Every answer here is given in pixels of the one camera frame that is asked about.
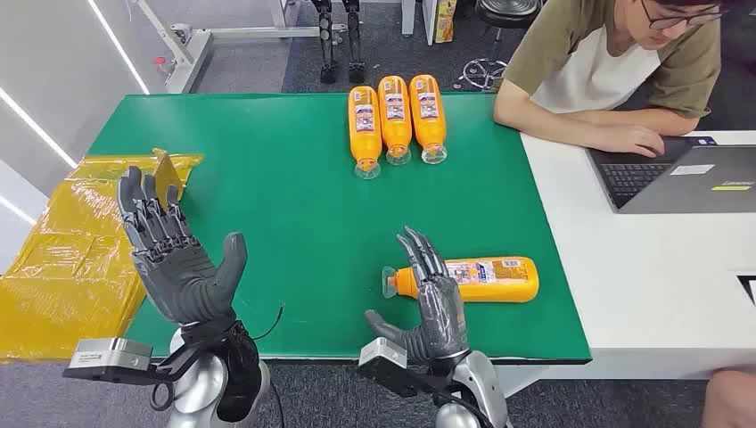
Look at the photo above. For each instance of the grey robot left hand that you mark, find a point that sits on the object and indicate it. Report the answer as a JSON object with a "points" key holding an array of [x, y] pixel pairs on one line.
{"points": [[177, 277]]}

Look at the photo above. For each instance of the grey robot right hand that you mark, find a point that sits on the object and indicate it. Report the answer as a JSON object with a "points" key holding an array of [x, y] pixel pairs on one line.
{"points": [[440, 325]]}

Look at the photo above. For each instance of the orange juice bottle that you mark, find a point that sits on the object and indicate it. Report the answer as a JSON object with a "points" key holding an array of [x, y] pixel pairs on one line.
{"points": [[364, 127], [394, 118], [427, 115], [502, 283]]}

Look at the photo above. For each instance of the yellow plastic wrapped cardboard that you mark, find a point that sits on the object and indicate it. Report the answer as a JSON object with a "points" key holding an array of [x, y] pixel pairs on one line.
{"points": [[65, 266]]}

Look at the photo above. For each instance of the green table mat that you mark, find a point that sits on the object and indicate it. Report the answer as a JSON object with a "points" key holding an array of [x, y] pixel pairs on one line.
{"points": [[283, 207]]}

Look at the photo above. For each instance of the black and silver humanoid robot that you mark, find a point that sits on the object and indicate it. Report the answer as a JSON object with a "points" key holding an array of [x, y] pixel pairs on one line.
{"points": [[326, 35]]}

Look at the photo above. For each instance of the grey laptop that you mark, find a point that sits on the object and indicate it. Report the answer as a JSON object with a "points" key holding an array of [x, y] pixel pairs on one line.
{"points": [[691, 183]]}

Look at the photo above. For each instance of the person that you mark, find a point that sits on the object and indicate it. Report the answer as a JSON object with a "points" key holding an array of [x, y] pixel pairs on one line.
{"points": [[590, 65]]}

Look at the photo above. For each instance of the person's bare knee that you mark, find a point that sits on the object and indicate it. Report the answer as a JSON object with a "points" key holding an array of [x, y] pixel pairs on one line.
{"points": [[732, 401]]}

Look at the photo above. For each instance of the yellow carton box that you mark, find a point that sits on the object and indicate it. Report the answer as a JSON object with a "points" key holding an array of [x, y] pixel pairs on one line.
{"points": [[446, 20]]}

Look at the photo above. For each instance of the black object at desk edge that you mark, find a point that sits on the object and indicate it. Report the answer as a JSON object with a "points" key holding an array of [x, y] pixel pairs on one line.
{"points": [[750, 286]]}

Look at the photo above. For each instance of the black stool with chrome base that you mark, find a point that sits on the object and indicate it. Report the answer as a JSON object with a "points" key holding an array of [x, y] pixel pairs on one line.
{"points": [[508, 12]]}

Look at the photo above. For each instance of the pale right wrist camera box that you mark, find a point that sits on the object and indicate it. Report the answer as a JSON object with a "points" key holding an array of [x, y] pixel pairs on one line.
{"points": [[381, 357]]}

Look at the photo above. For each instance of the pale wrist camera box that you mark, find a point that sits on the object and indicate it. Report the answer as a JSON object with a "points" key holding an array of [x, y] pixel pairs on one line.
{"points": [[381, 357], [109, 353]]}

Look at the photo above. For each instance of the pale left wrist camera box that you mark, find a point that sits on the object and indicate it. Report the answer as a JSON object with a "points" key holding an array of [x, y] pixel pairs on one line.
{"points": [[109, 353]]}

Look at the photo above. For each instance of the white wall light strip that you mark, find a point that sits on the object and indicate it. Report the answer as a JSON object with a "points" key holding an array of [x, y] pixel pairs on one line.
{"points": [[118, 47], [38, 127]]}

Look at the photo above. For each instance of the white metal gantry frame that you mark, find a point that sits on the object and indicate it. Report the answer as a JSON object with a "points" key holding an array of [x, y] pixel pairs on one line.
{"points": [[192, 50]]}

